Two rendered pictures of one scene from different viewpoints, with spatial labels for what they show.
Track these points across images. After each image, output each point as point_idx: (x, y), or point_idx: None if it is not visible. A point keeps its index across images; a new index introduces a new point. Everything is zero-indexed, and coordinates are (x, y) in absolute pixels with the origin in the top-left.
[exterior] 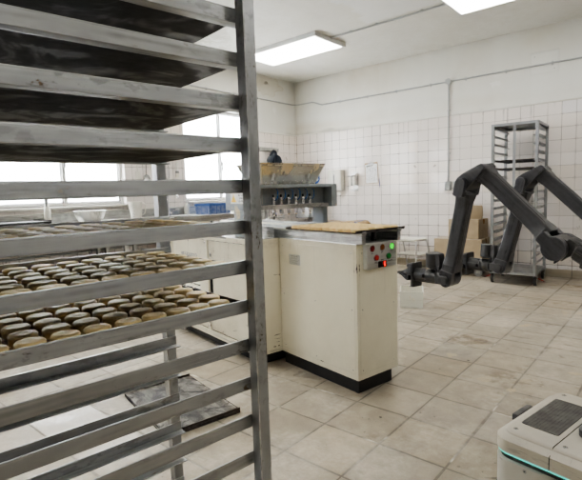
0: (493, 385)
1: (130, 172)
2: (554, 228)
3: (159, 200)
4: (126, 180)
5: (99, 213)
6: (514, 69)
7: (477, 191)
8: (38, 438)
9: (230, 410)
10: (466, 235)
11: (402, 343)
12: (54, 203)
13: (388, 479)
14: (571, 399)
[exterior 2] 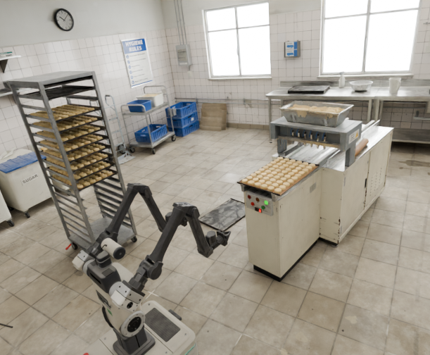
0: (290, 341)
1: (421, 47)
2: (108, 230)
3: (110, 148)
4: (53, 156)
5: (361, 86)
6: None
7: (146, 196)
8: (195, 196)
9: (221, 229)
10: (153, 213)
11: (365, 286)
12: (355, 72)
13: (169, 285)
14: (179, 336)
